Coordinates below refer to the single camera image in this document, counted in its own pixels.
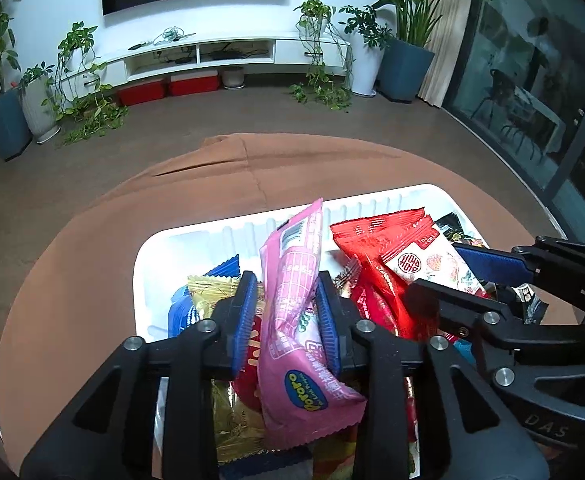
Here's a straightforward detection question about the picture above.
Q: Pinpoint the white television cabinet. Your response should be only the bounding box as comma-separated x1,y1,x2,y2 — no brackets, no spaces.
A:
85,31,353,92

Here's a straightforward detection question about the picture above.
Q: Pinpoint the glass sliding door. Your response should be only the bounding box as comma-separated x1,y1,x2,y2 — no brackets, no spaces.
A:
443,0,585,241

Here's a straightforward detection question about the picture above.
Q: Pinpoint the broad-leaf plant in blue pot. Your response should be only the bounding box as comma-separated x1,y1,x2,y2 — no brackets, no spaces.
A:
371,0,496,103

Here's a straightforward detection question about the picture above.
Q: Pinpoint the beige curtain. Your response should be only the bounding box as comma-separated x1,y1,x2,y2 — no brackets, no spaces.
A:
417,0,486,109

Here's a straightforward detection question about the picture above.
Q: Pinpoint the small white pot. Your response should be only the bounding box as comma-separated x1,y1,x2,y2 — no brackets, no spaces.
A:
221,66,246,90

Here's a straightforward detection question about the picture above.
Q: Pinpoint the red white snack packet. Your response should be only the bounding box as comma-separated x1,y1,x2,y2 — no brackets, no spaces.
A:
381,222,488,301

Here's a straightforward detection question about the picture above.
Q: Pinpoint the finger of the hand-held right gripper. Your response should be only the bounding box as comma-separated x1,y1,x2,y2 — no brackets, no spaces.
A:
405,277,523,387
451,235,585,297

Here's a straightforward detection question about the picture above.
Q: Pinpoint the plant in white ribbed pot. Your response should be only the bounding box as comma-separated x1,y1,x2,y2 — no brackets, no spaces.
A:
18,62,62,143

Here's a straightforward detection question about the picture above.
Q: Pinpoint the white plastic tray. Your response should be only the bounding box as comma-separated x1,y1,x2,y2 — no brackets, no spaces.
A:
133,183,488,480

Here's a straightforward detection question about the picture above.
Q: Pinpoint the dark blue snack packet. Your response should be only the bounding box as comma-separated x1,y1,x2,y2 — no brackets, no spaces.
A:
166,255,242,338

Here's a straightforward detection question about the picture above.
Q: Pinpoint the glossy red snack packet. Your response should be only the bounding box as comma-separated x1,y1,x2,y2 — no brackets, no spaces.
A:
350,280,423,441

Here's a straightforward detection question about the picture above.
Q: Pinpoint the red storage box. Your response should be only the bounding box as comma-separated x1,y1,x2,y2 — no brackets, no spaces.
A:
168,72,220,97
117,80,167,107

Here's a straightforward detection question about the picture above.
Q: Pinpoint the trailing pothos plant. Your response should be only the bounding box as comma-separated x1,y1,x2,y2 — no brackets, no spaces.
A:
42,21,129,146
290,0,356,110

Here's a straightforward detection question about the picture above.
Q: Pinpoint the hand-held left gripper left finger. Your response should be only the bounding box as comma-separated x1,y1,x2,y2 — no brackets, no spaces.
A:
20,270,259,480

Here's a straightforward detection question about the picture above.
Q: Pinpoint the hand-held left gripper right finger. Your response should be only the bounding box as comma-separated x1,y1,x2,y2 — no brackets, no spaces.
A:
315,270,551,480

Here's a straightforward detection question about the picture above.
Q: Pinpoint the gold snack packet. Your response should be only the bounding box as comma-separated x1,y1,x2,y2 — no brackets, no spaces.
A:
186,272,268,463

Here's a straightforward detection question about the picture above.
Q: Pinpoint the black snack packet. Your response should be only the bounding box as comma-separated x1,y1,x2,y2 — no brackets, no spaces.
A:
433,211,548,326

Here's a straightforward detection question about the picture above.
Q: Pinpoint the large red snack packet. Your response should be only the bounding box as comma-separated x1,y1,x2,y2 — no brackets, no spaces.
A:
330,208,436,341

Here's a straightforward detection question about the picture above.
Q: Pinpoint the pink snack packet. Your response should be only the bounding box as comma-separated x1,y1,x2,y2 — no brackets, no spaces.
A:
258,198,368,451

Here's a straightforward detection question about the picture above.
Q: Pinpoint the bushy plant in white pot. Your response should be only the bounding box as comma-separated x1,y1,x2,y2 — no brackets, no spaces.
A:
339,4,393,97

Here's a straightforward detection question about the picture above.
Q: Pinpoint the cable bundle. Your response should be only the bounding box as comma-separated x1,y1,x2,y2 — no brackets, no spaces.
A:
128,27,196,51

